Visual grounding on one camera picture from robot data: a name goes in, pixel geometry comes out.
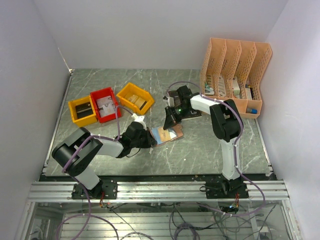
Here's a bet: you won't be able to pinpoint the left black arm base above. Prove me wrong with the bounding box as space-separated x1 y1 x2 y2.
71 180 118 200

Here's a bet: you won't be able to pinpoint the tangled floor cables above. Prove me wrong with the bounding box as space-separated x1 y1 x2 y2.
99 199 276 240

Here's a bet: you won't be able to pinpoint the aluminium frame rail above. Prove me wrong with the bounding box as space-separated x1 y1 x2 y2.
27 180 290 203

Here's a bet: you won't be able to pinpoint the yellow bin with cards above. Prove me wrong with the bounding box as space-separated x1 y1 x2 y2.
116 82 155 115

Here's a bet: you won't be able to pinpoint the yellow bin left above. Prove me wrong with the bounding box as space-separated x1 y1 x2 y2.
68 95 98 128

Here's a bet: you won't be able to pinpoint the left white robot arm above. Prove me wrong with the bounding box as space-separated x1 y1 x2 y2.
51 121 157 199

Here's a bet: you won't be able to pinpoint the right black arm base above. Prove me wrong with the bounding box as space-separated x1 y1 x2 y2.
199 180 249 199

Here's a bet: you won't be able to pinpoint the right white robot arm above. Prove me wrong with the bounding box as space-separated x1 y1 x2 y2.
163 85 244 198

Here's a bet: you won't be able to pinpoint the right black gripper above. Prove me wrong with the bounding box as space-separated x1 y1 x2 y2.
163 104 191 131

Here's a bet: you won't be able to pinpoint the red bin with cards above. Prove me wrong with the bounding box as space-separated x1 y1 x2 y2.
90 87 122 124

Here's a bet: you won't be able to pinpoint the black book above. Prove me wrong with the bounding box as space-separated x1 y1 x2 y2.
167 88 202 122

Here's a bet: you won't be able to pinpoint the peach file organizer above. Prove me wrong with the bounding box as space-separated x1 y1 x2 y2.
199 38 272 119

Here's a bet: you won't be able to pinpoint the pink leather card holder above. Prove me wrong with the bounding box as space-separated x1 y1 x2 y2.
150 124 184 146

